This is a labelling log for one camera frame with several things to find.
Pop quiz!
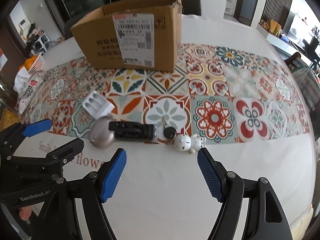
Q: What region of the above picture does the silver oval earbud case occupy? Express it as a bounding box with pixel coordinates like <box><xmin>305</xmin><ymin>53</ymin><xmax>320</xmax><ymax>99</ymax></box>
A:
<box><xmin>89</xmin><ymin>116</ymin><xmax>114</xmax><ymax>149</ymax></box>

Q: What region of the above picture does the white battery charger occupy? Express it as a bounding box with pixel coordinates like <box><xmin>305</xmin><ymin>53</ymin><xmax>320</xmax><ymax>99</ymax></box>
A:
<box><xmin>82</xmin><ymin>90</ymin><xmax>115</xmax><ymax>120</ymax></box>

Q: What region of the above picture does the black clamp mount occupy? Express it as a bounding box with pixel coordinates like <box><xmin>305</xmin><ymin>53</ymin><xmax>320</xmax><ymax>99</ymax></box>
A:
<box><xmin>108</xmin><ymin>121</ymin><xmax>158</xmax><ymax>143</ymax></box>

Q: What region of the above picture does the white robot figure keychain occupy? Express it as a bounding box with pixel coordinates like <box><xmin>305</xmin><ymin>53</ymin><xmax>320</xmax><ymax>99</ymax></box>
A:
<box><xmin>174</xmin><ymin>134</ymin><xmax>207</xmax><ymax>154</ymax></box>

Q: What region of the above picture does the person's left hand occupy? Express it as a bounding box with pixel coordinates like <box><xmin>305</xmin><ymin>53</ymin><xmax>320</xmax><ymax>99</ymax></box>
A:
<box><xmin>19</xmin><ymin>206</ymin><xmax>32</xmax><ymax>221</ymax></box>

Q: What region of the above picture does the gold yellow box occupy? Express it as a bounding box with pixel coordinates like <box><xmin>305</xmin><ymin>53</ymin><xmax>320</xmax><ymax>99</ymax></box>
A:
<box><xmin>0</xmin><ymin>108</ymin><xmax>18</xmax><ymax>131</ymax></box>

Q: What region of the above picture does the white basket of oranges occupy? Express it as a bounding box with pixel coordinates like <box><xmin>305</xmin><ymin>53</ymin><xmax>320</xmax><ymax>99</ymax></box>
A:
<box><xmin>18</xmin><ymin>54</ymin><xmax>44</xmax><ymax>75</ymax></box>

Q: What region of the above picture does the white shoe rack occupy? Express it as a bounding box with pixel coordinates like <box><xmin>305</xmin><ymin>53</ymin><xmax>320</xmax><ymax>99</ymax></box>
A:
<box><xmin>31</xmin><ymin>33</ymin><xmax>54</xmax><ymax>55</ymax></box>

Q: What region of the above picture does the left black dining chair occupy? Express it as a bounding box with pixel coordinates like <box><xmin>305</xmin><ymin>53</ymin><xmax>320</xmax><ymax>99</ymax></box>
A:
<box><xmin>64</xmin><ymin>12</ymin><xmax>89</xmax><ymax>41</ymax></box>

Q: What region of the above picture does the black key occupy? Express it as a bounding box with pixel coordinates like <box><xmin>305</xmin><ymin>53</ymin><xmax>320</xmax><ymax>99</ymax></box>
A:
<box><xmin>162</xmin><ymin>116</ymin><xmax>176</xmax><ymax>145</ymax></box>

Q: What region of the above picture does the brown cardboard box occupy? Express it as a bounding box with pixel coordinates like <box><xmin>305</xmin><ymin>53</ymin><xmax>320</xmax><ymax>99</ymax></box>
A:
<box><xmin>71</xmin><ymin>0</ymin><xmax>182</xmax><ymax>73</ymax></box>

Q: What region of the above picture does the patterned tile table runner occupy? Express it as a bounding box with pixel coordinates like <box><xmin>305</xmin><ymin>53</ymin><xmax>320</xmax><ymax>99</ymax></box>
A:
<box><xmin>21</xmin><ymin>43</ymin><xmax>310</xmax><ymax>144</ymax></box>

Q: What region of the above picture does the wooden chair with plaid cushion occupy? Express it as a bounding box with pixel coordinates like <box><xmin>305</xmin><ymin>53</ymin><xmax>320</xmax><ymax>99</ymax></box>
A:
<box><xmin>285</xmin><ymin>52</ymin><xmax>319</xmax><ymax>111</ymax></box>

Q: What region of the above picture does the white tv cabinet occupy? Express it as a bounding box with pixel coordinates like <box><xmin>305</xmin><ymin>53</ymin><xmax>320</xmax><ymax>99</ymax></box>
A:
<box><xmin>257</xmin><ymin>24</ymin><xmax>298</xmax><ymax>60</ymax></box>

